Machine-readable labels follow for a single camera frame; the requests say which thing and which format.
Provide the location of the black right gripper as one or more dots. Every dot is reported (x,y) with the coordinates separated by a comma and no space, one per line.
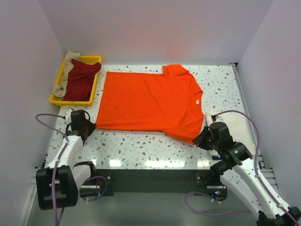
(198,141)

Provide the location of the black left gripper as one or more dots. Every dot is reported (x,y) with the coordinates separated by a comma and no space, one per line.
(91,127)

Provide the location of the orange t-shirt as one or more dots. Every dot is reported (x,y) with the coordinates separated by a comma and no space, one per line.
(169,102)

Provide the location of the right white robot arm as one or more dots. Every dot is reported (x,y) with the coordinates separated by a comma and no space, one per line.
(238,171)

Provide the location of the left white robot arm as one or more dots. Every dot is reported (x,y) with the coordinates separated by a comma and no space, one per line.
(58,183)

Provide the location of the folded white t-shirt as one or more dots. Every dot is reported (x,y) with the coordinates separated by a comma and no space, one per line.
(239,129)

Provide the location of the folded navy blue t-shirt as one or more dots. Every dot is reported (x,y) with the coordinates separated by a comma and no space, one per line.
(216,158)

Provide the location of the beige t-shirt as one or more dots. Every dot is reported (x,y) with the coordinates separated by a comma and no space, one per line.
(59,90)

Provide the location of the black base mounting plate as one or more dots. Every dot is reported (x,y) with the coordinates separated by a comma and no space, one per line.
(163,181)

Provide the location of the dark red t-shirt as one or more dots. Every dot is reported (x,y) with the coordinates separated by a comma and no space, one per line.
(80,81)

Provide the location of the yellow plastic bin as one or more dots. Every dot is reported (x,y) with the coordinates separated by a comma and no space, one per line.
(90,60)

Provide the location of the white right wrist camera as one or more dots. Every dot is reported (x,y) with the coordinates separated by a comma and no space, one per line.
(209,118)

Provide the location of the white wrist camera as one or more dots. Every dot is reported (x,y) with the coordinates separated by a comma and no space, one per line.
(209,118)
(68,114)

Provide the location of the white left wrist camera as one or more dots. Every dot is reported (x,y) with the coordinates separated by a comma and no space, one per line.
(68,114)

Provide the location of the aluminium frame rail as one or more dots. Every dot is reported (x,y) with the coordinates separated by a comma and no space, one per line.
(126,150)

